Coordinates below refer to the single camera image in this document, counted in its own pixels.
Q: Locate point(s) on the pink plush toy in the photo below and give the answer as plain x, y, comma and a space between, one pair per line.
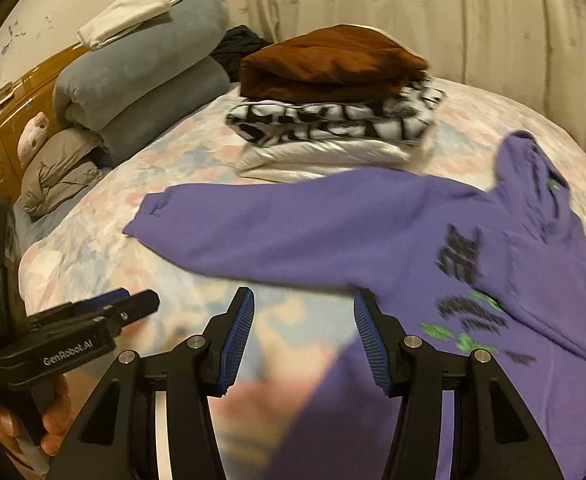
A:
32, 135

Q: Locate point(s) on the folded brown garment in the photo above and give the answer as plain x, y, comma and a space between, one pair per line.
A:
323, 65

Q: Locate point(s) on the folded shiny cream garment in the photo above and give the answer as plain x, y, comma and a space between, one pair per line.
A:
323, 160

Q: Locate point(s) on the dark knitted cloth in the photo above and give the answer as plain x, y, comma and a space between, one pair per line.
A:
233, 52

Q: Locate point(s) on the pale patterned curtain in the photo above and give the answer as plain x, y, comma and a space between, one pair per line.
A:
423, 5

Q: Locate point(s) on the wooden headboard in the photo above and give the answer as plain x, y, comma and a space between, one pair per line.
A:
18, 90

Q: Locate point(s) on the folded black-and-white patterned garment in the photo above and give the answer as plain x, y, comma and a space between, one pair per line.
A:
333, 120

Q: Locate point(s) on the white fringed scarf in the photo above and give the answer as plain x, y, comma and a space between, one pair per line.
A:
123, 15

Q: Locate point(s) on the purple printed hoodie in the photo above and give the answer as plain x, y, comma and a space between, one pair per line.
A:
323, 240

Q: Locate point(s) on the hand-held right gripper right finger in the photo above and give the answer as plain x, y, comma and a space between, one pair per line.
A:
370, 345

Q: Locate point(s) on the bed with floral pastel sheet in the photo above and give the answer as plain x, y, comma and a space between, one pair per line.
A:
183, 130

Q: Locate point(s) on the folded grey-blue blanket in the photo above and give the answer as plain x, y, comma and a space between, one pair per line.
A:
148, 75

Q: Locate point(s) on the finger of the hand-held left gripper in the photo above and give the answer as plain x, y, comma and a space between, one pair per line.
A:
133, 307
93, 305

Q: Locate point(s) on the person's left hand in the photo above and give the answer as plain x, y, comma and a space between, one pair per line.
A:
58, 410

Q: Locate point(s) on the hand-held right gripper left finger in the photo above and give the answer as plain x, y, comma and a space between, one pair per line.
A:
238, 335

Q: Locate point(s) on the grey-beige pillow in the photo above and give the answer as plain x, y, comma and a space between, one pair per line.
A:
60, 170

